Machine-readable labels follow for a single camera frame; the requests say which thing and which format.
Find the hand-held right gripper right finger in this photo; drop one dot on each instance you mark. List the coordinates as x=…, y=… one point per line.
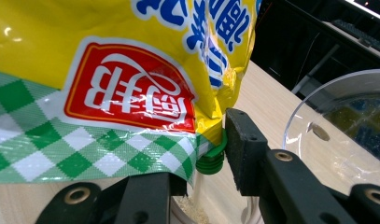
x=271, y=186

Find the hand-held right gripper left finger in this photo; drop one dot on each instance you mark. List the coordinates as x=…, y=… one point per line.
x=147, y=199

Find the clear jar with hinged lid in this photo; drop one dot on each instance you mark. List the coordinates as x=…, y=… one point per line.
x=334, y=168

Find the yellow pouch with green cap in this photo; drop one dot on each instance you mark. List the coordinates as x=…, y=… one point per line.
x=85, y=62

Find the dark side desk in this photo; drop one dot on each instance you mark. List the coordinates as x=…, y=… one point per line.
x=318, y=63

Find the black keyboard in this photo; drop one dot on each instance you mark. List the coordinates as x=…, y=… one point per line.
x=362, y=35

